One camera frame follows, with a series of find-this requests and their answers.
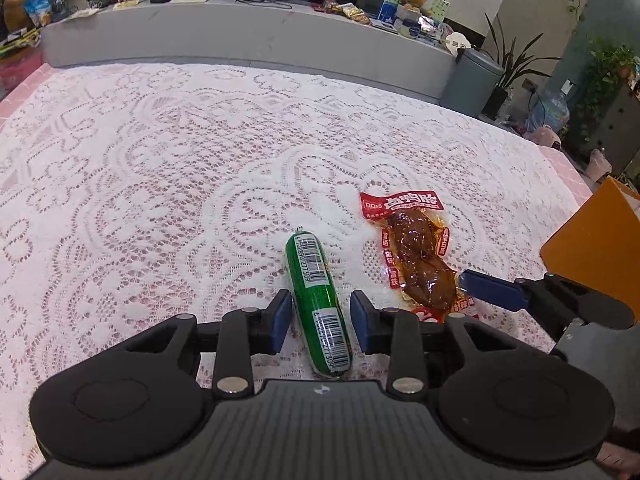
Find red braised meat packet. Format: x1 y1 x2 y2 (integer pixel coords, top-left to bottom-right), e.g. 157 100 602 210
359 190 482 325

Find grey tall cabinet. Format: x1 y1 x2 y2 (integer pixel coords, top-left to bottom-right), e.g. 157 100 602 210
592 82 640 177

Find teddy bear gift box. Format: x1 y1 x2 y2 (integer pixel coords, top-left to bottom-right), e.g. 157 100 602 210
382 0 452 38

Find potted long-leaf plant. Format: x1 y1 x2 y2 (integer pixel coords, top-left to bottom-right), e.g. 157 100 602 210
481 11 563 122

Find white lace tablecloth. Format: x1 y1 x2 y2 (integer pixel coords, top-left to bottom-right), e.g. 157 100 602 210
0 62 603 473

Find grey trash can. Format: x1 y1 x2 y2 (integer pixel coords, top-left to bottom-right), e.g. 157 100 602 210
439 46 506 119

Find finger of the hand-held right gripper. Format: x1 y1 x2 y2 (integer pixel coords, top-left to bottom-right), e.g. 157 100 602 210
456 268 637 332

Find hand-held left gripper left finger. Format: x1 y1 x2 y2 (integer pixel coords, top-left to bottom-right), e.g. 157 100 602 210
120 288 294 401

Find snack packets on cabinet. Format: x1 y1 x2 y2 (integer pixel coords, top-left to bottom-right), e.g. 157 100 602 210
322 0 373 26

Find trailing ivy plant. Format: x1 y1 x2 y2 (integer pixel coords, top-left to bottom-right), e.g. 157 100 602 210
570 35 640 141

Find large water bottle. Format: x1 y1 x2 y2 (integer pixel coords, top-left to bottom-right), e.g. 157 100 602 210
524 89 572 137

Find green sausage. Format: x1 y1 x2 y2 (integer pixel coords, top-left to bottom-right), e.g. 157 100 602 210
285 227 352 379

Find blue snack bag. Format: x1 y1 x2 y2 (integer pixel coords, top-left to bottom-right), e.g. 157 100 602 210
22 0 55 27

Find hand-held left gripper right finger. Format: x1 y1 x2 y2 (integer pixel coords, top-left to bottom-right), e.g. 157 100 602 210
349 289 543 402

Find grey low cabinet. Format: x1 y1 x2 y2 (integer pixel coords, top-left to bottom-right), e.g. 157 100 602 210
39 0 458 107

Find orange cardboard box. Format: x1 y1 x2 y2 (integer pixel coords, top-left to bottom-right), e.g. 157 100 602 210
539 177 640 325

